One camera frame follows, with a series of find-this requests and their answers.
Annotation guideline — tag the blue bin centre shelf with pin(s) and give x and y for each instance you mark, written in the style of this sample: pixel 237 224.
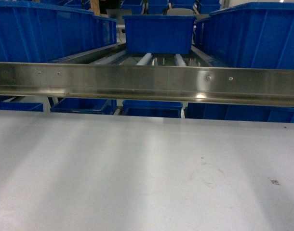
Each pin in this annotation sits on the blue bin centre shelf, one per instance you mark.
pixel 159 34

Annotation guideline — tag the blue bin shelf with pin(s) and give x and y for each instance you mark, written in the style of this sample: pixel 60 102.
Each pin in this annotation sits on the blue bin shelf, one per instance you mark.
pixel 33 32
pixel 250 35
pixel 159 34

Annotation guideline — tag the blue bin right shelf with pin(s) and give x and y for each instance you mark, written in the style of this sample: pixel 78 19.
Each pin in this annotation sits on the blue bin right shelf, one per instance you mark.
pixel 250 35

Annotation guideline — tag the blue bin left shelf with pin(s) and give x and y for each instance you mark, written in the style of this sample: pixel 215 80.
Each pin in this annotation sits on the blue bin left shelf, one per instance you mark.
pixel 33 32

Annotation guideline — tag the stainless steel shelf rail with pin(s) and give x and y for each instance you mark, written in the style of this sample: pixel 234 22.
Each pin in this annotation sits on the stainless steel shelf rail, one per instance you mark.
pixel 155 83

